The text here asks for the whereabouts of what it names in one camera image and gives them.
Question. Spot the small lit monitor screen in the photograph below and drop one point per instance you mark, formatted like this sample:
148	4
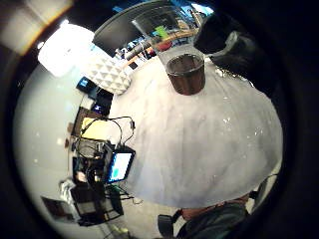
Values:
119	166

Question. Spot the the person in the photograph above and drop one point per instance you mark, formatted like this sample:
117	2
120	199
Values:
216	220

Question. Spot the green object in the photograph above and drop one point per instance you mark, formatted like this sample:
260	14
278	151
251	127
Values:
161	32

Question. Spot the grey cylinder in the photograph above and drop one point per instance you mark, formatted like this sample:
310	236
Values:
138	50

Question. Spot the white quilted panel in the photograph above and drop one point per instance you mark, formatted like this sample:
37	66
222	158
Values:
109	77

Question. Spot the clear cup with brown drink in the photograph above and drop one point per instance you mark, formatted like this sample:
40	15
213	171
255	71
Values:
186	74

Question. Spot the black equipment cart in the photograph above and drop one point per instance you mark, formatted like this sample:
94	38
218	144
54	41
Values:
94	195

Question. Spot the yellow sheet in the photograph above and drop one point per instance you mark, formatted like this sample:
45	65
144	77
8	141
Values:
96	129

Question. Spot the large black curved screen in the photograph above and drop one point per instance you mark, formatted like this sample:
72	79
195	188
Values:
121	28

